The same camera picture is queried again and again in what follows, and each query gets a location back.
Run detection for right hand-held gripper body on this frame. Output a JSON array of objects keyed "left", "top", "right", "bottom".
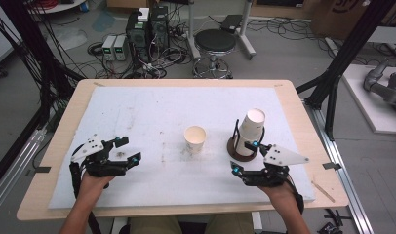
[{"left": 241, "top": 142, "right": 311, "bottom": 188}]

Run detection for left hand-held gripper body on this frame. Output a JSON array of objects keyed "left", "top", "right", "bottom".
[{"left": 70, "top": 136, "right": 129, "bottom": 178}]

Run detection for black wire cup holder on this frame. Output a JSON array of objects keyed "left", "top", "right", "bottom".
[{"left": 226, "top": 119, "right": 266, "bottom": 163}]

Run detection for stack of white paper cups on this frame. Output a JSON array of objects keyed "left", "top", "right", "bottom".
[{"left": 234, "top": 107, "right": 266, "bottom": 157}]

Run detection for single white paper cup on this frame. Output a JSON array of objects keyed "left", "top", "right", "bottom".
[{"left": 183, "top": 125, "right": 208, "bottom": 154}]

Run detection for person's left hand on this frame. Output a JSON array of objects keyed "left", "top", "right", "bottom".
[{"left": 77, "top": 172, "right": 116, "bottom": 201}]

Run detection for person's right hand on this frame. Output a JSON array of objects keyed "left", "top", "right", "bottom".
[{"left": 258, "top": 180, "right": 298, "bottom": 213}]

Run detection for white foam sheet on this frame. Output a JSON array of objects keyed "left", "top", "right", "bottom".
[{"left": 48, "top": 86, "right": 316, "bottom": 210}]

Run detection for thin wooden stick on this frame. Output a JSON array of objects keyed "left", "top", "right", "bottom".
[{"left": 311, "top": 179, "right": 337, "bottom": 204}]

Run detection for person's khaki trousers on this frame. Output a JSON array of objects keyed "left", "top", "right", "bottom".
[{"left": 129, "top": 213, "right": 254, "bottom": 234}]

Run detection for black metal clamps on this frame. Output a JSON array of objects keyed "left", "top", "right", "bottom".
[{"left": 317, "top": 208, "right": 353, "bottom": 234}]

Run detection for grey bench power supply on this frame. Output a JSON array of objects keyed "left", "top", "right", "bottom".
[
  {"left": 101, "top": 34, "right": 117, "bottom": 61},
  {"left": 113, "top": 34, "right": 128, "bottom": 61}
]

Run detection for white platform board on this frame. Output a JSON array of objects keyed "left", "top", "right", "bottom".
[{"left": 341, "top": 62, "right": 396, "bottom": 135}]

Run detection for black computer tower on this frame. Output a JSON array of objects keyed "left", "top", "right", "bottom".
[
  {"left": 149, "top": 5, "right": 171, "bottom": 53},
  {"left": 126, "top": 11, "right": 151, "bottom": 62}
]

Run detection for round black stool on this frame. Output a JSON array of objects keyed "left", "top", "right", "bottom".
[{"left": 191, "top": 28, "right": 238, "bottom": 80}]

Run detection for flat black device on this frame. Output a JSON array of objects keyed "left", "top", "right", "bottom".
[{"left": 219, "top": 14, "right": 243, "bottom": 33}]

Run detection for small white box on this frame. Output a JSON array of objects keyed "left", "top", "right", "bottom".
[{"left": 137, "top": 7, "right": 150, "bottom": 23}]

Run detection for brown cardboard box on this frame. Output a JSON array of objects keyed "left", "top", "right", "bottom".
[{"left": 311, "top": 0, "right": 395, "bottom": 40}]

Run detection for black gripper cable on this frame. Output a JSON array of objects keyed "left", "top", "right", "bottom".
[
  {"left": 68, "top": 144, "right": 102, "bottom": 234},
  {"left": 285, "top": 175, "right": 306, "bottom": 215}
]

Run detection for aluminium floor rail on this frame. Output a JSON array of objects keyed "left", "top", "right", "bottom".
[
  {"left": 304, "top": 100, "right": 376, "bottom": 234},
  {"left": 0, "top": 128, "right": 48, "bottom": 215}
]

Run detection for black metal frame post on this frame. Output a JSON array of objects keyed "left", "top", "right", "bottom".
[
  {"left": 0, "top": 0, "right": 80, "bottom": 193},
  {"left": 297, "top": 0, "right": 396, "bottom": 140}
]

